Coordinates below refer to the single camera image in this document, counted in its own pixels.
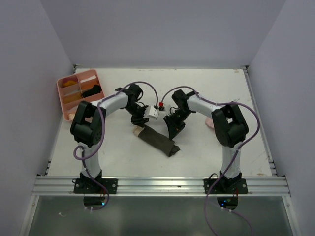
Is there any cream rolled garment in tray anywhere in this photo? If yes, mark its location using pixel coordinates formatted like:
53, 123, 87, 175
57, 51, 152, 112
68, 113, 75, 121

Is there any pink divided organizer tray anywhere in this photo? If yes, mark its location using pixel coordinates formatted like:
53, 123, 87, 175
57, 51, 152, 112
57, 69, 105, 121

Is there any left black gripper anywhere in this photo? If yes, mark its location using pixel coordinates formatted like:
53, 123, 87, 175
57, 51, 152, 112
124, 102, 149, 127

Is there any white rolled garment in tray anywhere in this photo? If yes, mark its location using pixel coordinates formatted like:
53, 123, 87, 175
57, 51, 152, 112
80, 75, 97, 83

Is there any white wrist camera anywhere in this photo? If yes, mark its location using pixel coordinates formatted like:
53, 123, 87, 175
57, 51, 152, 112
158, 102, 172, 116
144, 106, 159, 120

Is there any olive green underwear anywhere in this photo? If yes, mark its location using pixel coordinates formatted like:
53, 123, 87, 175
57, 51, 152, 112
133, 125, 180, 157

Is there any aluminium mounting rail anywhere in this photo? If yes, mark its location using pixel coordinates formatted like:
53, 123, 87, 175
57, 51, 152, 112
32, 176, 290, 197

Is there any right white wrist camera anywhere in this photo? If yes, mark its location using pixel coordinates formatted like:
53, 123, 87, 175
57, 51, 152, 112
158, 102, 172, 116

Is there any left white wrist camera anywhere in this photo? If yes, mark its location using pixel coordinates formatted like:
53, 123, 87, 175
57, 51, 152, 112
144, 106, 159, 120

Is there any pink underwear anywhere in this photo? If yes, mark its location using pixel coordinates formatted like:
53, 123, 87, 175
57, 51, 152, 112
205, 117, 214, 129

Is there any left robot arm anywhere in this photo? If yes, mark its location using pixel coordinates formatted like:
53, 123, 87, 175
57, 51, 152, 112
70, 84, 149, 193

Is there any yellow rolled garment in tray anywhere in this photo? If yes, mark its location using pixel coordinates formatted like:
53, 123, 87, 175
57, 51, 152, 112
62, 78, 78, 88

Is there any orange rolled garment in tray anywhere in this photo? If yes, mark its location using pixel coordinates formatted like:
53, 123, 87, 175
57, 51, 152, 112
63, 93, 82, 104

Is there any black rolled garment in tray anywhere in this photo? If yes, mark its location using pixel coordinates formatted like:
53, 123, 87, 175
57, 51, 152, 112
82, 85, 102, 98

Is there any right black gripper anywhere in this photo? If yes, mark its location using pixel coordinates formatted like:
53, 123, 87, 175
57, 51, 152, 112
164, 108, 192, 139

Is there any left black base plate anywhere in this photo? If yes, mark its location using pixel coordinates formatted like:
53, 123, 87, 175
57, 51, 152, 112
72, 178, 118, 194

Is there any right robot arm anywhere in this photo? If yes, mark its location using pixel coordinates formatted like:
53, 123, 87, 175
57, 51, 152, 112
164, 89, 249, 193

